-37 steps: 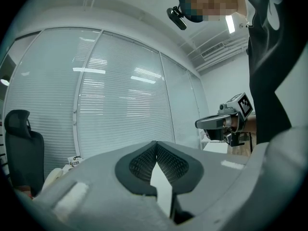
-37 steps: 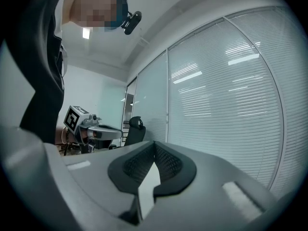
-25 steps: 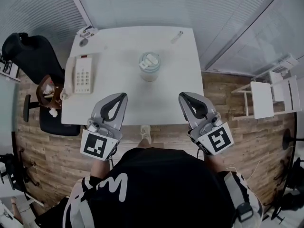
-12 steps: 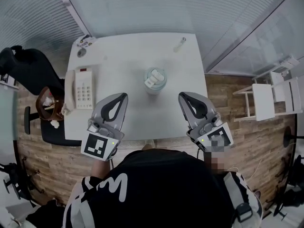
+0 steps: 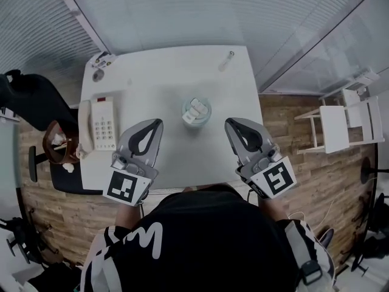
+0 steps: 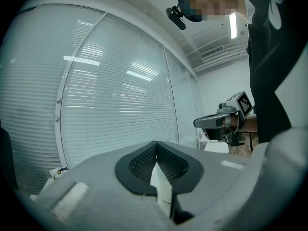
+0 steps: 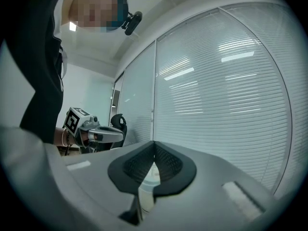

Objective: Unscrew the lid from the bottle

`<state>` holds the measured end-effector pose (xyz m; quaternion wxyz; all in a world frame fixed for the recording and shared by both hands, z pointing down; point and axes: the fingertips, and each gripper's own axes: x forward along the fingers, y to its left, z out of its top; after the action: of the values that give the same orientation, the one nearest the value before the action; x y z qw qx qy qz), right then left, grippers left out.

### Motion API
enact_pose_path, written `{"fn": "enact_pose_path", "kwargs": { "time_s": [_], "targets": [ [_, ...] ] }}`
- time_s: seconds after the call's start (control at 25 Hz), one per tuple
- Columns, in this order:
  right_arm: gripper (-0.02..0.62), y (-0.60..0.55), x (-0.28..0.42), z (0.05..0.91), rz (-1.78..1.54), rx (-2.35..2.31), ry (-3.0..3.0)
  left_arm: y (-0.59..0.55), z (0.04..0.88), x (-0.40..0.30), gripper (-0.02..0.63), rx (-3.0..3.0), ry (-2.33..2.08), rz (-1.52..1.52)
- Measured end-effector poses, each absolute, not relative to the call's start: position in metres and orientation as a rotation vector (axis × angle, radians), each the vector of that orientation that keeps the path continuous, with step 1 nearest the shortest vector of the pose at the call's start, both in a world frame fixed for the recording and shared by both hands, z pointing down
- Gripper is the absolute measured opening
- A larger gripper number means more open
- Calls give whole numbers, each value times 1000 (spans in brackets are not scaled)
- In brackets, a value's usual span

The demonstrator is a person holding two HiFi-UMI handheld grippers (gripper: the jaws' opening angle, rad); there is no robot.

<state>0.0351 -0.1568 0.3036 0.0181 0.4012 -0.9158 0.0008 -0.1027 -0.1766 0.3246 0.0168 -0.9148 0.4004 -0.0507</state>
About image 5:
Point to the white desk telephone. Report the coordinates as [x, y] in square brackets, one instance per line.
[103, 123]

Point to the small white and yellow gadget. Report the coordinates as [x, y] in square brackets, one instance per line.
[103, 59]

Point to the black tripod equipment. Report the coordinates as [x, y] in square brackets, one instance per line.
[18, 239]

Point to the black round stand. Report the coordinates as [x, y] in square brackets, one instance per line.
[366, 170]

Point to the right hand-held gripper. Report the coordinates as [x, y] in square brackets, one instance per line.
[278, 178]

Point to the crumpled white paper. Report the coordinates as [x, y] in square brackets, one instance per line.
[68, 167]

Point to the pale blue bottle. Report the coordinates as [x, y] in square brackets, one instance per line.
[196, 126]

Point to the person's left forearm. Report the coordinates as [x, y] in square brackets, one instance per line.
[126, 217]

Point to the brown waste bag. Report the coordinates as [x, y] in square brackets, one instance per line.
[54, 143]

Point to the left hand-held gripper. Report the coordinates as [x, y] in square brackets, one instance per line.
[123, 185]

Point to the black chair base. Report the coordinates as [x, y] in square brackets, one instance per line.
[377, 224]

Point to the person's right forearm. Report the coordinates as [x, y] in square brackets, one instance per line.
[275, 209]

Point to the small clear tube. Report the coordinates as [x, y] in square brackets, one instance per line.
[226, 62]

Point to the black office chair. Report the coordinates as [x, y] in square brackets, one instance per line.
[36, 96]

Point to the round grey disc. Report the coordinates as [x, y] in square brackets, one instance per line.
[98, 75]

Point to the dark shoe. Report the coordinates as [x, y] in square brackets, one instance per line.
[327, 237]

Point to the white wooden chair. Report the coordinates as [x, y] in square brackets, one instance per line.
[334, 126]

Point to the person's black printed shirt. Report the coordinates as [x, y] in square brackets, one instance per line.
[212, 239]

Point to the white bottle lid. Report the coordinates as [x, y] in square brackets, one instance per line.
[198, 106]

